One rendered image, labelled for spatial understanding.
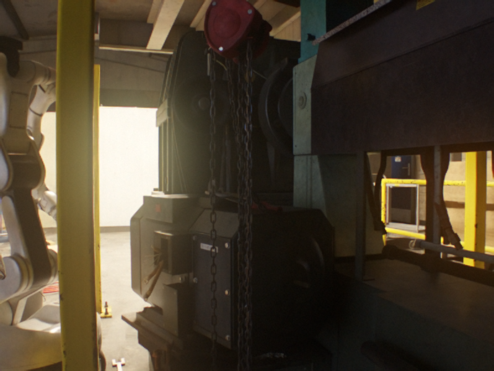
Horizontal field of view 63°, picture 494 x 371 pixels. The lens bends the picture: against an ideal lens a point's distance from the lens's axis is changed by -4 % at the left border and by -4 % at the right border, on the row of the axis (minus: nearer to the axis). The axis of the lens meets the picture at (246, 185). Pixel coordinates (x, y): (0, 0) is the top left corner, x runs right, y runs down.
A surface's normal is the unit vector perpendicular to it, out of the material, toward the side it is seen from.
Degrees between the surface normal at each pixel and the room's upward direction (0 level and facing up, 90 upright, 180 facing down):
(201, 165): 90
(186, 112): 87
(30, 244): 70
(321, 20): 90
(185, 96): 92
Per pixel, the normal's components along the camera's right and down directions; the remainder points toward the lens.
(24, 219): 0.87, -0.33
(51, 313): -0.37, -0.27
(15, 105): 0.91, 0.11
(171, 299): -0.78, 0.02
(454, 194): -0.90, -0.20
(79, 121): 0.33, 0.03
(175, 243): 0.62, 0.02
